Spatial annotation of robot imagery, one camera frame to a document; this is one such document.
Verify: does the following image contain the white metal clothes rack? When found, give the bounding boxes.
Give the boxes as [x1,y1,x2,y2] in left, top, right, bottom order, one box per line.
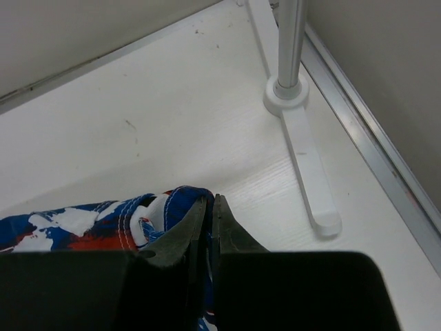
[244,1,342,239]

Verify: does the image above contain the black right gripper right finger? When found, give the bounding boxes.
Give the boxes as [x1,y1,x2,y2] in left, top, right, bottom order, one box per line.
[211,194,268,330]

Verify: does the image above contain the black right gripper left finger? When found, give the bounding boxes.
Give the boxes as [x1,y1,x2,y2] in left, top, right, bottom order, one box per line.
[140,197,207,330]

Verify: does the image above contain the blue white red patterned trousers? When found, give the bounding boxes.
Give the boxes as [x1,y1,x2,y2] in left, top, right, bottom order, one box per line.
[0,185,221,331]

